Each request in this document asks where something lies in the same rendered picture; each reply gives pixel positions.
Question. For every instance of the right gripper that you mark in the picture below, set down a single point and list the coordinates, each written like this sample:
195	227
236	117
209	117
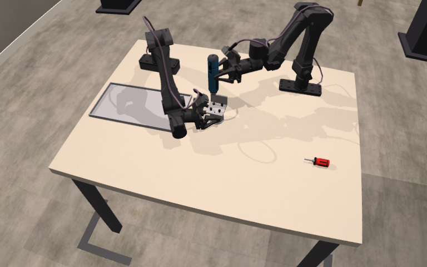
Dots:
195	114

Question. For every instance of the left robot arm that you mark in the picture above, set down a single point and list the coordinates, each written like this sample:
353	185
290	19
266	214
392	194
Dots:
314	20

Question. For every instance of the grey l-shaped bracket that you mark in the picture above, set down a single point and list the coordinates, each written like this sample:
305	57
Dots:
215	108

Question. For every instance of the red screwdriver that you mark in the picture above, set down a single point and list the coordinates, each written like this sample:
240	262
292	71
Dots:
320	162

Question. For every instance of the blue electric screwdriver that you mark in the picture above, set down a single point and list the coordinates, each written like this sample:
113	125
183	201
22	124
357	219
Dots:
213	70

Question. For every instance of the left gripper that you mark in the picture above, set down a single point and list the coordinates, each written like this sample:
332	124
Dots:
234	68

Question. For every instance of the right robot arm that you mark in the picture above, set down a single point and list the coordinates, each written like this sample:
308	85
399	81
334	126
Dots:
161	58

